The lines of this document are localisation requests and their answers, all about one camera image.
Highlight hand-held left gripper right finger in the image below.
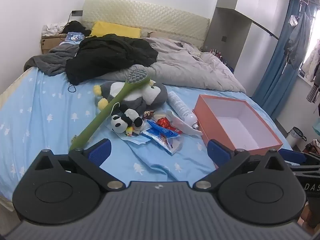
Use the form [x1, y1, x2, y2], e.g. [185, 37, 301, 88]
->
[195, 139, 287, 190]

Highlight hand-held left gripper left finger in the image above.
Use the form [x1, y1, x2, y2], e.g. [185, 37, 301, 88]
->
[33, 138, 125, 191]

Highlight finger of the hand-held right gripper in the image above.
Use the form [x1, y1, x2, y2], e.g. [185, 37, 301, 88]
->
[278, 148, 307, 166]

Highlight small panda plush toy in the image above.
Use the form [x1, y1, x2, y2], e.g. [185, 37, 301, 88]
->
[110, 104, 145, 133]

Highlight orange cardboard box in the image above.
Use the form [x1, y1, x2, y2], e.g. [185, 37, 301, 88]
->
[192, 94, 284, 168]

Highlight light blue face mask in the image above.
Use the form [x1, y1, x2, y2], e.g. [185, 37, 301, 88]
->
[117, 130, 153, 145]

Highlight clear plastic bag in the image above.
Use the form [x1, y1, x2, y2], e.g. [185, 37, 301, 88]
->
[166, 110, 203, 136]

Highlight clear plastic packet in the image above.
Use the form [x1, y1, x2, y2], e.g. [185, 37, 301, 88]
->
[141, 127, 184, 155]

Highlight red snack packet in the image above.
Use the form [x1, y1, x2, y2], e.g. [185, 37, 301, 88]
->
[157, 117, 173, 130]

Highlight white trash bin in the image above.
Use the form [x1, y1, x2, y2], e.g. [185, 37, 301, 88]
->
[286, 127, 307, 147]

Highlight bags on floor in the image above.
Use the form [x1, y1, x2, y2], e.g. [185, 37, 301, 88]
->
[304, 139, 320, 155]

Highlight white spray bottle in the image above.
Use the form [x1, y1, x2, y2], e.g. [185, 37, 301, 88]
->
[167, 91, 200, 130]

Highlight striped black-white garment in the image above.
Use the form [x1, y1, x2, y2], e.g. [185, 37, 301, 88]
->
[306, 84, 320, 103]

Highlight blue tree-patterned bed sheet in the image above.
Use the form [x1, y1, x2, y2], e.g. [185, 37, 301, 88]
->
[0, 66, 293, 202]

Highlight blue curtain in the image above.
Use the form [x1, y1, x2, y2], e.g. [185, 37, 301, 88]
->
[252, 0, 312, 120]

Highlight grey penguin plush toy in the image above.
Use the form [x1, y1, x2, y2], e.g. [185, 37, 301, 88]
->
[93, 79, 168, 112]

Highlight grey duvet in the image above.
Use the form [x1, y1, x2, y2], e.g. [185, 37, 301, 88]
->
[104, 37, 247, 93]

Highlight hanging white jacket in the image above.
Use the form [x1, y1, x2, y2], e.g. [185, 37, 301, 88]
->
[303, 47, 320, 81]

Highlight black garment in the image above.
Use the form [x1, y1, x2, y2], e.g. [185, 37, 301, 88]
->
[65, 34, 159, 85]

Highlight row of small bottles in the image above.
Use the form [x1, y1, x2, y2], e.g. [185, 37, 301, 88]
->
[210, 49, 223, 61]

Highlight grey fleece blanket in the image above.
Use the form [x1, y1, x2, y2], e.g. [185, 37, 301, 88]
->
[24, 45, 80, 77]

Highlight hanging grey-blue shirt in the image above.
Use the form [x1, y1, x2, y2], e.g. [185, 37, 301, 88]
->
[284, 5, 313, 70]

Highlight blue tissue packet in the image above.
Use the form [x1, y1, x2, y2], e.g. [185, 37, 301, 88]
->
[66, 31, 85, 42]

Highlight brown cardboard box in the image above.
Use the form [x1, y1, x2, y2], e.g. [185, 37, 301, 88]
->
[41, 35, 66, 55]

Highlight yellow pillow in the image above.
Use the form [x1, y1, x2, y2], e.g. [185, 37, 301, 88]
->
[90, 21, 142, 38]

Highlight black bag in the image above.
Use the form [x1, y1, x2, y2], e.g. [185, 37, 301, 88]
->
[61, 20, 92, 37]

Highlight white crumpled cloth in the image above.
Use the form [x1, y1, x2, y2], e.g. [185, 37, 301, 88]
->
[41, 21, 73, 37]

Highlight beige quilted headboard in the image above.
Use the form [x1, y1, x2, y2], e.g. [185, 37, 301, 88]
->
[82, 0, 210, 49]

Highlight green long-handled back brush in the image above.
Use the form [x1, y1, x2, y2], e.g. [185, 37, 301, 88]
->
[69, 69, 151, 153]

